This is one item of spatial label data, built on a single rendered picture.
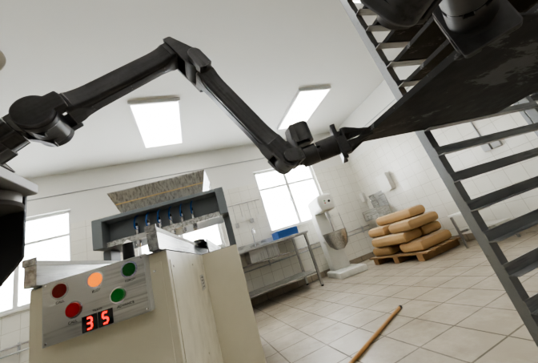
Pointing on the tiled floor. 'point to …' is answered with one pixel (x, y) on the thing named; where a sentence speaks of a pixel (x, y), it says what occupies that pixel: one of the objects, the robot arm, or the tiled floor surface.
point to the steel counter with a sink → (266, 248)
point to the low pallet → (419, 252)
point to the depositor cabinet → (232, 307)
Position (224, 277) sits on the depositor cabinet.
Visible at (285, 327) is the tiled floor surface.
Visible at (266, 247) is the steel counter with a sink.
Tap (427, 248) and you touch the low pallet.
